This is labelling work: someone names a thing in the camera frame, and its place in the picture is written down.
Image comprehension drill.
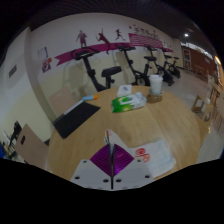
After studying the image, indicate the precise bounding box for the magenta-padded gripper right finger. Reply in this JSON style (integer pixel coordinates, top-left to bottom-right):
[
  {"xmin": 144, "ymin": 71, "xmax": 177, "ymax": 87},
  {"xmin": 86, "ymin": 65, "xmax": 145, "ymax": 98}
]
[{"xmin": 112, "ymin": 143, "xmax": 156, "ymax": 191}]

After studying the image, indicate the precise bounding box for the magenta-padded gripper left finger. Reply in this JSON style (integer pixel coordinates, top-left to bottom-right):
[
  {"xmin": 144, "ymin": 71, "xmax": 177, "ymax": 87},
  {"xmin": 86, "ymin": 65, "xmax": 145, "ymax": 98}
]
[{"xmin": 69, "ymin": 143, "xmax": 113, "ymax": 191}]

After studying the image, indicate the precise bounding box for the black rectangular mat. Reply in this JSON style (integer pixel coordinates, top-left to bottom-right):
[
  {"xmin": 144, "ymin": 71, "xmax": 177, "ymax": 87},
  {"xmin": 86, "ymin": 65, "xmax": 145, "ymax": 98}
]
[{"xmin": 52, "ymin": 100, "xmax": 102, "ymax": 140}]

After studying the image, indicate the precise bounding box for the light wooden chair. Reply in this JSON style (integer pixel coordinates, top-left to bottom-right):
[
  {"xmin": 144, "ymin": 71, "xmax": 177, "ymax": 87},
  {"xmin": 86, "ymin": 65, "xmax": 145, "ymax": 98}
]
[
  {"xmin": 13, "ymin": 123, "xmax": 51, "ymax": 171},
  {"xmin": 48, "ymin": 87, "xmax": 79, "ymax": 118}
]

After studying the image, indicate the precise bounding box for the green wet wipes pack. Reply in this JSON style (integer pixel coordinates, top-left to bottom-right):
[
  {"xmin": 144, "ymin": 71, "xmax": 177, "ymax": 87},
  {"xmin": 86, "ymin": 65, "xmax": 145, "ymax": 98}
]
[{"xmin": 111, "ymin": 91, "xmax": 148, "ymax": 114}]

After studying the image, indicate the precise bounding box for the blue and orange tube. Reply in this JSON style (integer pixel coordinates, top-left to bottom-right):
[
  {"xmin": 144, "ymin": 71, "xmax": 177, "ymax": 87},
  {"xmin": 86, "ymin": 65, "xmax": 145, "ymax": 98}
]
[{"xmin": 81, "ymin": 93, "xmax": 100, "ymax": 102}]

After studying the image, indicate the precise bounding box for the brown round coaster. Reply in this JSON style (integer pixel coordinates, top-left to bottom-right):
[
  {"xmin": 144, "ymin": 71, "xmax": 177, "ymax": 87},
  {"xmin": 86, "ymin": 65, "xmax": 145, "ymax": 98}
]
[{"xmin": 146, "ymin": 93, "xmax": 163, "ymax": 104}]

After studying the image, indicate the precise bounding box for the white tissue pack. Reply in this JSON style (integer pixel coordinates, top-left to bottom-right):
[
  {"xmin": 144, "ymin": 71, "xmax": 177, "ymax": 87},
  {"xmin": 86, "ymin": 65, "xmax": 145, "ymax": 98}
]
[{"xmin": 116, "ymin": 84, "xmax": 133, "ymax": 98}]

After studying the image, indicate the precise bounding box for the black chairs group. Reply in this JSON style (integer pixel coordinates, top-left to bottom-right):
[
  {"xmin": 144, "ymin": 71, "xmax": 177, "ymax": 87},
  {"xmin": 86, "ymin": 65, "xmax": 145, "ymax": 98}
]
[{"xmin": 0, "ymin": 120, "xmax": 24, "ymax": 161}]

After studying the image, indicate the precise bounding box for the white disposable cup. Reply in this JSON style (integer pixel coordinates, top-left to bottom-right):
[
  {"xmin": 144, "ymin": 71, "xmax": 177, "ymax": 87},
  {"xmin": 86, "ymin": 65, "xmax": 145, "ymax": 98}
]
[{"xmin": 148, "ymin": 74, "xmax": 164, "ymax": 96}]

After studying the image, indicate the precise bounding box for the black exercise bike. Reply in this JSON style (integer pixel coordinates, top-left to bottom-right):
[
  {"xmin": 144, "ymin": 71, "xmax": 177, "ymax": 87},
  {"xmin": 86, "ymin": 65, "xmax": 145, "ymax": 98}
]
[
  {"xmin": 163, "ymin": 53, "xmax": 183, "ymax": 79},
  {"xmin": 70, "ymin": 47, "xmax": 123, "ymax": 93},
  {"xmin": 143, "ymin": 44, "xmax": 176, "ymax": 87},
  {"xmin": 114, "ymin": 42, "xmax": 158, "ymax": 87}
]

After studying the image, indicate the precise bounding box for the wooden chairs and tables group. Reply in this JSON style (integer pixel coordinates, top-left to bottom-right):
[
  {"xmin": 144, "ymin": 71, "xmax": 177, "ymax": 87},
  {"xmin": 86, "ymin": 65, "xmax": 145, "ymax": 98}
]
[{"xmin": 189, "ymin": 76, "xmax": 224, "ymax": 134}]

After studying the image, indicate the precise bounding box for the brown wooden door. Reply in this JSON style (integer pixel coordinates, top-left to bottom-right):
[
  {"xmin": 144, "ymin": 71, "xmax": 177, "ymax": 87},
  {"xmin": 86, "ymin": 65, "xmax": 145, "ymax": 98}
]
[{"xmin": 181, "ymin": 46, "xmax": 194, "ymax": 71}]

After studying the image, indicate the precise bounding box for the purple wall poster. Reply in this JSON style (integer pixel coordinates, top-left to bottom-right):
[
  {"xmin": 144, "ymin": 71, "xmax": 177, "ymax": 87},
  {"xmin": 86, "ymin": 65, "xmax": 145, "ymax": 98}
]
[{"xmin": 41, "ymin": 63, "xmax": 53, "ymax": 74}]

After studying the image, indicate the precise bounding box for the orange wall poster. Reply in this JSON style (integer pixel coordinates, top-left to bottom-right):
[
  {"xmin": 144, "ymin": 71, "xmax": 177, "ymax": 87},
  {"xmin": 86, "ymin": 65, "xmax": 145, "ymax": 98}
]
[{"xmin": 41, "ymin": 57, "xmax": 53, "ymax": 66}]

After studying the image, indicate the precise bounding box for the grey wall vent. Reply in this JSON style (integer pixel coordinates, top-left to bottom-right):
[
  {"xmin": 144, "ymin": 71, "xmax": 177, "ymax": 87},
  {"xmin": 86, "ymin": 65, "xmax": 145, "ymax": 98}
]
[{"xmin": 8, "ymin": 64, "xmax": 18, "ymax": 79}]

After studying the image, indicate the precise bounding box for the white wall poster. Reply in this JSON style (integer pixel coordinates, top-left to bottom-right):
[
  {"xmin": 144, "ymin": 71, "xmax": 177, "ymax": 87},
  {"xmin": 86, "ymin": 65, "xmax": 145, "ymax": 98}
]
[{"xmin": 37, "ymin": 46, "xmax": 50, "ymax": 61}]

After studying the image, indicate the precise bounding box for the magenta wall banner decal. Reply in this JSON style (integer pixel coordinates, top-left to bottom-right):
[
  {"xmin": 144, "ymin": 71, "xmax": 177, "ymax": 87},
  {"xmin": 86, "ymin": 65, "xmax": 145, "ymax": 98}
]
[{"xmin": 54, "ymin": 28, "xmax": 174, "ymax": 67}]

